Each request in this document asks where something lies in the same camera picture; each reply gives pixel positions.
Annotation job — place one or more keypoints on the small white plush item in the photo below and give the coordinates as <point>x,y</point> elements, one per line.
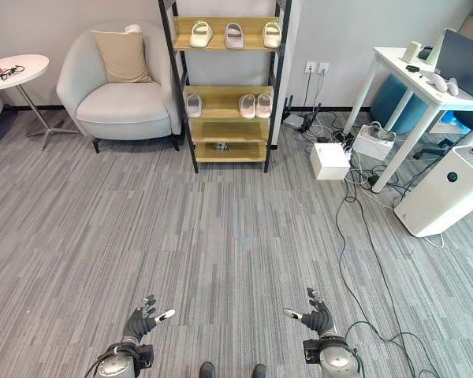
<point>133,28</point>

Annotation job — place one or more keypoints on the black office chair base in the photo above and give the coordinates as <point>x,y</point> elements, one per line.
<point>433,147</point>

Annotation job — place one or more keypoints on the grey laptop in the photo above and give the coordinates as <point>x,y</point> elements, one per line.
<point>465,63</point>

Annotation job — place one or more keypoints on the pale pink slipper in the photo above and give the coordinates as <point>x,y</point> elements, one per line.
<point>193,106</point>
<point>247,107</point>
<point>263,106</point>

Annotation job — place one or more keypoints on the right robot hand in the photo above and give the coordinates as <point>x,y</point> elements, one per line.
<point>319,318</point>

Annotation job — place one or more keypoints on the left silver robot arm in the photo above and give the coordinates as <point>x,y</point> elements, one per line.
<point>116,362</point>

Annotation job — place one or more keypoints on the white cardboard box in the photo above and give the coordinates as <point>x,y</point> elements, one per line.
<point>329,161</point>

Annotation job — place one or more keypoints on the grey lilac slipper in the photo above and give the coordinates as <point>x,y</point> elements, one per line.
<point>234,37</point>

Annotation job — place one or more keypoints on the small black flat item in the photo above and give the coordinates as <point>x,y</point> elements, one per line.
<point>412,68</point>

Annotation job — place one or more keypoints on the black power strip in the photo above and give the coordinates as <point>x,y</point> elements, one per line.
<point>335,138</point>

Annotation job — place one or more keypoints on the black wooden shoe rack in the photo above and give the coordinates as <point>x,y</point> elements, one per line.
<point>220,102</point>

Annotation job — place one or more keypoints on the beige cushion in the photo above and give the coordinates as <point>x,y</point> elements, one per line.
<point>123,55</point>

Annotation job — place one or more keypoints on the left dark robot foot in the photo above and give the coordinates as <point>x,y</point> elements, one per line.
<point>207,370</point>

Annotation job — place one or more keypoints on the white box with headset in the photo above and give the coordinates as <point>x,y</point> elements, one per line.
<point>374,143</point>

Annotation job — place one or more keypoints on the small cream box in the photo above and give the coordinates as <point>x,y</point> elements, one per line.
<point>410,51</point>

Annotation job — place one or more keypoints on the cream slipper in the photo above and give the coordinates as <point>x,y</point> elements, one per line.
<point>201,34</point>
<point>271,34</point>

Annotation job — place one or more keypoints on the teal round pouf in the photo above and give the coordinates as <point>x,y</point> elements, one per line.
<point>390,102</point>

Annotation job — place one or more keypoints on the black eyeglasses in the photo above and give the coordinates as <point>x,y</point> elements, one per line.
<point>12,72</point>

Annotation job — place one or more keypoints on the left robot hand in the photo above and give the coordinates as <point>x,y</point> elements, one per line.
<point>138,322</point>

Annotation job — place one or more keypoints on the round white side table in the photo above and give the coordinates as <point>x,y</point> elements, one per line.
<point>23,67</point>

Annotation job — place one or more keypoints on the light grey armchair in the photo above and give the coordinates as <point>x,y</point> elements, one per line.
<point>122,106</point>

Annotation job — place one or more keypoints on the small dark patterned object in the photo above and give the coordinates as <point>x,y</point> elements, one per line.
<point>221,147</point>

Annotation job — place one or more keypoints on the white desk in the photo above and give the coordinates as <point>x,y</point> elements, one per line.
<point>402,82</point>

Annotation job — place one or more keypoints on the black device on desk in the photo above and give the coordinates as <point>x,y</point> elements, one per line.
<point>425,53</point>

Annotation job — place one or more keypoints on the white wall outlet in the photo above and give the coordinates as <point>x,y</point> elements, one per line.
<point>323,68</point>
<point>310,67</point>

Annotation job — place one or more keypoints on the blue plastic bag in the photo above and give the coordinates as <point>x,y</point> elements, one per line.
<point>455,120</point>

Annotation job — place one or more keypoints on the white VR controller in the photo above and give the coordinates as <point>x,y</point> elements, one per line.
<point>436,82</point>
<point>453,86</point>

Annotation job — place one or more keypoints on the white air purifier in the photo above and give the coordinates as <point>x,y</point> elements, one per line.
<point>437,197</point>

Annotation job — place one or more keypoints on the dark robot foot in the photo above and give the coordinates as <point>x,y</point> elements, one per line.
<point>259,371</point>
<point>207,370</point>

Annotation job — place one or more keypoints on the right dark robot foot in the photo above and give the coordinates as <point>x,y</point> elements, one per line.
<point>259,371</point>

